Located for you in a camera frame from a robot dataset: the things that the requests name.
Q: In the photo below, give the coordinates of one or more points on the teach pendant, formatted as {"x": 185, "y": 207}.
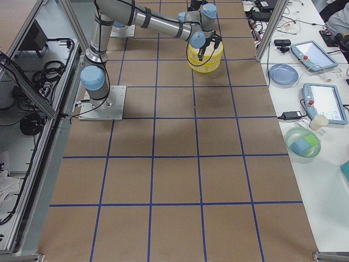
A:
{"x": 313, "y": 56}
{"x": 321, "y": 99}

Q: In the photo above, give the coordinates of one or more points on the green sponge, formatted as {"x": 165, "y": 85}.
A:
{"x": 312, "y": 140}

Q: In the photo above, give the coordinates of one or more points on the teal box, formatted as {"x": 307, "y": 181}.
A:
{"x": 345, "y": 169}

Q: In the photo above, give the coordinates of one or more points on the black webcam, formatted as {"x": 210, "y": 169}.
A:
{"x": 283, "y": 45}

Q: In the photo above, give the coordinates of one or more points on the paper cup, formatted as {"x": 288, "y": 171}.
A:
{"x": 319, "y": 121}

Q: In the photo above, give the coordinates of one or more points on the upper teach pendant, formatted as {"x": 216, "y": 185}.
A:
{"x": 313, "y": 56}

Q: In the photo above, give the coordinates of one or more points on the black monitor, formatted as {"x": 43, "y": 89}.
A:
{"x": 35, "y": 40}

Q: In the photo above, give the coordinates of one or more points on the green glass bowl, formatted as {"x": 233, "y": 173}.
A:
{"x": 296, "y": 133}

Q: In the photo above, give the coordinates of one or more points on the black power adapter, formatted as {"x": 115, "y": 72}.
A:
{"x": 290, "y": 115}

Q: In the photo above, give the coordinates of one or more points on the blue plate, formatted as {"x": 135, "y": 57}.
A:
{"x": 284, "y": 74}

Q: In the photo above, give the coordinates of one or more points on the blue sponge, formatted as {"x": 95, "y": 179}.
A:
{"x": 299, "y": 146}

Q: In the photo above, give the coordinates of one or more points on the aluminium frame post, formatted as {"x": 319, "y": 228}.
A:
{"x": 271, "y": 27}

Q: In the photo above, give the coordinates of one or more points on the lower teach pendant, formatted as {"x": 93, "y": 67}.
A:
{"x": 321, "y": 99}

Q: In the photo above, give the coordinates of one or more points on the yellow bamboo steamer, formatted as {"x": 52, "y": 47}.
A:
{"x": 201, "y": 67}
{"x": 209, "y": 55}

